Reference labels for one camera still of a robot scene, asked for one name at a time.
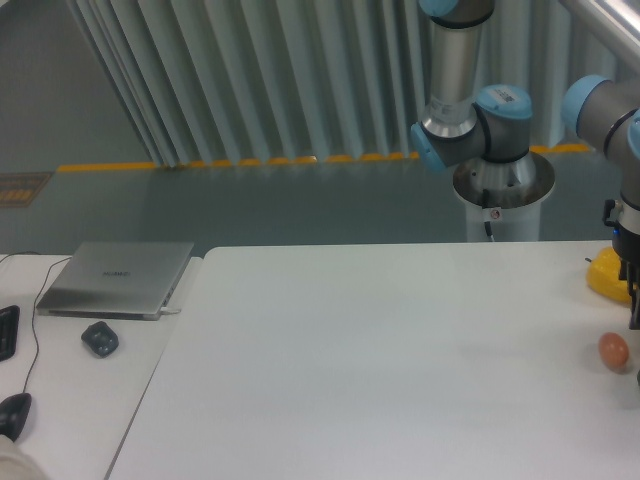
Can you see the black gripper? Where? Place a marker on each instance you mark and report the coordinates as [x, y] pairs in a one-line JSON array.
[[624, 220]]

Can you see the yellow bell pepper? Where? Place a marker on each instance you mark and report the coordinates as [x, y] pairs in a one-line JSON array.
[[602, 276]]

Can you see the beige sleeve forearm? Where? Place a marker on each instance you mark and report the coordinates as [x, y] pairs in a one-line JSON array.
[[17, 465]]

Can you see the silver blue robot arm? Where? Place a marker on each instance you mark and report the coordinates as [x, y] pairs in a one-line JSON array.
[[483, 135]]

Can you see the brown egg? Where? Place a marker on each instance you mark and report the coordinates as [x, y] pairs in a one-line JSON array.
[[613, 351]]

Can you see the pleated grey curtain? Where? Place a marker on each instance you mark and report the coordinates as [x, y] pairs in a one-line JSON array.
[[237, 81]]

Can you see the black earbuds case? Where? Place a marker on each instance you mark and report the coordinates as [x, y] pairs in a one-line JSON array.
[[101, 339]]

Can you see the silver closed laptop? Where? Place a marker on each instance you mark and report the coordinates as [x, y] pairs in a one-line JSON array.
[[117, 280]]

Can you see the black keyboard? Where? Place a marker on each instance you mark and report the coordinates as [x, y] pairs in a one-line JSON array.
[[9, 327]]

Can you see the black computer mouse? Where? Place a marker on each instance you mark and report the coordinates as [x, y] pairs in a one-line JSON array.
[[14, 413]]

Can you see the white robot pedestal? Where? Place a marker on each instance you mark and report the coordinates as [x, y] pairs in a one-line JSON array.
[[503, 202]]

